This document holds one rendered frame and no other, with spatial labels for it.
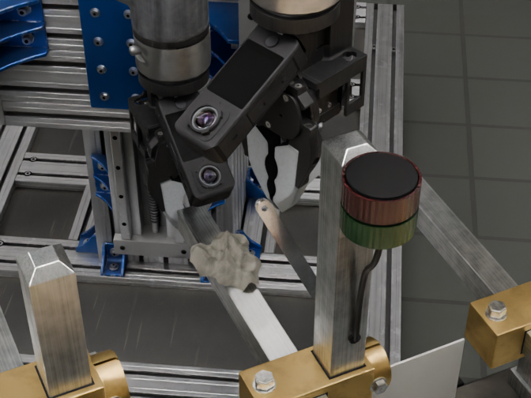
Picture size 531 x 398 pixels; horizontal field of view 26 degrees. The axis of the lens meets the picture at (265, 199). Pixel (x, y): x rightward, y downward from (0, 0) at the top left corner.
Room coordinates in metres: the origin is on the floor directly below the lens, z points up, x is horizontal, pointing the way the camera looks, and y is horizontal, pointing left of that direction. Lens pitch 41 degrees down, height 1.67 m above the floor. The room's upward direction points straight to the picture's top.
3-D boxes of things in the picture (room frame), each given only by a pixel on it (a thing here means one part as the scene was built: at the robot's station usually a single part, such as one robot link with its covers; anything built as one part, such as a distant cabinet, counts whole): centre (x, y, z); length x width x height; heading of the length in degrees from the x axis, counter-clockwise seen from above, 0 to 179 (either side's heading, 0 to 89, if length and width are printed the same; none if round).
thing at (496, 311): (0.78, -0.23, 0.86); 0.02 x 0.02 x 0.01
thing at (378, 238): (0.66, -0.09, 1.09); 0.06 x 0.06 x 0.02
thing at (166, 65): (0.95, 0.09, 1.05); 0.08 x 0.08 x 0.05
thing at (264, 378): (0.67, 0.00, 0.88); 0.02 x 0.02 x 0.01
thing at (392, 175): (0.66, -0.09, 1.02); 0.06 x 0.06 x 0.22; 25
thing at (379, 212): (0.66, -0.09, 1.11); 0.06 x 0.06 x 0.02
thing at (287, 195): (0.77, -0.04, 1.04); 0.06 x 0.03 x 0.09; 135
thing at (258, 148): (0.79, -0.02, 1.04); 0.06 x 0.03 x 0.09; 135
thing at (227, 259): (0.84, 0.04, 0.87); 0.09 x 0.07 x 0.02; 25
